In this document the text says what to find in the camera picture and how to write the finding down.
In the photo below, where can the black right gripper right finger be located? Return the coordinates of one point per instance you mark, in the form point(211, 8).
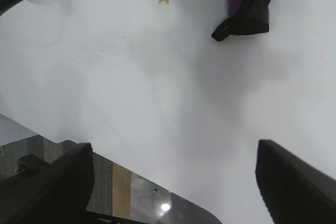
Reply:
point(299, 190)

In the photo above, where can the shiny metal base plate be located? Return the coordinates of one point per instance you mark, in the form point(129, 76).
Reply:
point(173, 205)

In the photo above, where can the black and purple cloth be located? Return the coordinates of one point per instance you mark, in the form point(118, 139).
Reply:
point(249, 6)

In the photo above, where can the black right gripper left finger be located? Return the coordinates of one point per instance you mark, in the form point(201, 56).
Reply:
point(47, 190)

